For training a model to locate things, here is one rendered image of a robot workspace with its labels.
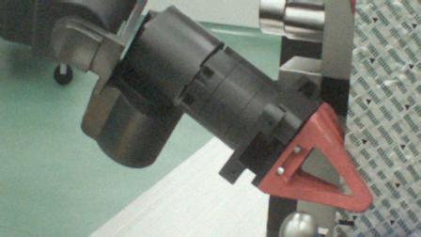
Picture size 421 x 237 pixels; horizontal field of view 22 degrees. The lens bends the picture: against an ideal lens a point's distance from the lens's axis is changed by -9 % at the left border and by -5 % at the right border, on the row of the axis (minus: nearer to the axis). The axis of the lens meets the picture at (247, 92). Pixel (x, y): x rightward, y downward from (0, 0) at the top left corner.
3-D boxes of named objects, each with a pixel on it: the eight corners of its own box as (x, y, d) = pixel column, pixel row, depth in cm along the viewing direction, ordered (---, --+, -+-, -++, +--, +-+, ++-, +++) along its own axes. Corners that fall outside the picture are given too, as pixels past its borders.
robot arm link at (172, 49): (134, 14, 81) (174, -15, 85) (101, 81, 85) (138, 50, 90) (210, 73, 80) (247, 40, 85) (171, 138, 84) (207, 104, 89)
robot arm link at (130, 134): (57, 17, 79) (93, -42, 85) (12, 122, 85) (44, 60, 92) (205, 94, 80) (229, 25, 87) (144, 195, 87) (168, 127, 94)
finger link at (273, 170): (335, 248, 81) (232, 172, 82) (355, 218, 88) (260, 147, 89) (390, 180, 79) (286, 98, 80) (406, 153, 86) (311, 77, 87)
